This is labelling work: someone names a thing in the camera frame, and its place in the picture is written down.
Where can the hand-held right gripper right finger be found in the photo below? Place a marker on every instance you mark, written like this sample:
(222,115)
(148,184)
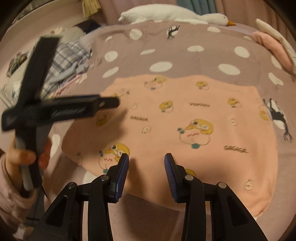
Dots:
(170,176)

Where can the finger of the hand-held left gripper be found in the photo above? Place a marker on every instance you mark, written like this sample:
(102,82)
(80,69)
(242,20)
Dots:
(107,103)

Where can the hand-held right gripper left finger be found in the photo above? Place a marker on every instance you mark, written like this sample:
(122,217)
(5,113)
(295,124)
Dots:
(122,176)

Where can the pink cartoon print shirt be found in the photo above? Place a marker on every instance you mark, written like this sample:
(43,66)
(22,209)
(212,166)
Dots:
(208,160)

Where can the person's left forearm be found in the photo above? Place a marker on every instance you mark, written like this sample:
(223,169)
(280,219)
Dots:
(11,199)

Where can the person's left hand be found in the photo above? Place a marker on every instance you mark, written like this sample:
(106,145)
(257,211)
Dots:
(20,158)

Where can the pale pink cloth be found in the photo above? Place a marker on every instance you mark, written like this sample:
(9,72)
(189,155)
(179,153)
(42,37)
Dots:
(71,84)

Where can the light blue cloth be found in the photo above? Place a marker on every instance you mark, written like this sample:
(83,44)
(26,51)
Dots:
(69,73)

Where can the printed pillow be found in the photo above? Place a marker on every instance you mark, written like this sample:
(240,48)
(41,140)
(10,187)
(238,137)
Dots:
(18,63)

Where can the grey-green bolster pillow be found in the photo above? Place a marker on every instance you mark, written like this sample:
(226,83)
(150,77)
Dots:
(69,36)

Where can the dark brown cloth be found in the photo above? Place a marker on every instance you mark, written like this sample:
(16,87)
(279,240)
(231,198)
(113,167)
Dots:
(87,26)

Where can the small white plush toy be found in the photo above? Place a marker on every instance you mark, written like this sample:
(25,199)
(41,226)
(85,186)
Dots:
(56,30)

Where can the mauve polka dot blanket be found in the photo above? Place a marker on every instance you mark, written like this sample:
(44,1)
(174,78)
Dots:
(185,58)

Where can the pink curtain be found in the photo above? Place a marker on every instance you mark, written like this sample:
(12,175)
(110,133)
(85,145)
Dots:
(242,9)
(111,9)

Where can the straw tassel hanging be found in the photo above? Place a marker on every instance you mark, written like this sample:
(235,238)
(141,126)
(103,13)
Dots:
(89,9)

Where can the white goose plush toy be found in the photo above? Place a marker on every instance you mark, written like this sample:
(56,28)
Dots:
(157,12)

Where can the teal curtain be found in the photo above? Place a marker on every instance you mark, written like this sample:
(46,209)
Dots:
(196,5)

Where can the folded pink cloth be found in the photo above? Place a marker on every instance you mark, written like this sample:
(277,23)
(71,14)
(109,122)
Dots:
(272,46)

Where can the folded white cloth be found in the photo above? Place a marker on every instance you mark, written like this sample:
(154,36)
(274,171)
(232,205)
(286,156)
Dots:
(275,30)

